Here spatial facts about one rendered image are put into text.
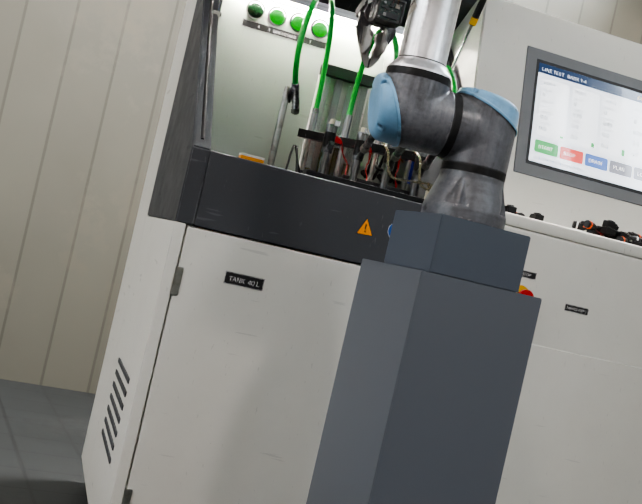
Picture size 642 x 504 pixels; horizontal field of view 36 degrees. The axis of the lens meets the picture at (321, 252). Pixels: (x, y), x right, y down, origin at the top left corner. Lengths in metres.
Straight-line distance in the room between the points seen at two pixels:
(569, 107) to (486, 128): 0.98
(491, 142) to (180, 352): 0.79
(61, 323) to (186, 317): 2.31
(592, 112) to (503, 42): 0.30
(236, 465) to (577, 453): 0.81
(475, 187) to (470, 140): 0.08
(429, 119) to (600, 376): 0.95
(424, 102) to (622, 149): 1.13
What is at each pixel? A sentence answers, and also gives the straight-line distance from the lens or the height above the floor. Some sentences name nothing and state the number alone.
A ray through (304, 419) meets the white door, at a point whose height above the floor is 0.44.
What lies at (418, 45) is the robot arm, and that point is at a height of 1.17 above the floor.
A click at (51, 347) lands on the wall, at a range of 4.40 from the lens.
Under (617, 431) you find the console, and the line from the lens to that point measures 2.50.
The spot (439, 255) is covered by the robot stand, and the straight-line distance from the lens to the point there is 1.68.
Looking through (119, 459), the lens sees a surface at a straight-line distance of 2.15.
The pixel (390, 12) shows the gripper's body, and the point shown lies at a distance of 2.25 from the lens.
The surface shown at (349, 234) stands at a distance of 2.17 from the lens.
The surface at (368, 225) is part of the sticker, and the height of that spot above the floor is 0.88.
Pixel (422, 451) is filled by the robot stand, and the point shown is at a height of 0.51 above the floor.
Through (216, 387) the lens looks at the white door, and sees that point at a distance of 2.14.
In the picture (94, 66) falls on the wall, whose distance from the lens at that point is 4.38.
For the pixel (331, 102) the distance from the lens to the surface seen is 2.70.
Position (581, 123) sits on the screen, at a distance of 2.73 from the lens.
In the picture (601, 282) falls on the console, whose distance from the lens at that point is 2.43.
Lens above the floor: 0.78
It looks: level
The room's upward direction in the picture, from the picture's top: 13 degrees clockwise
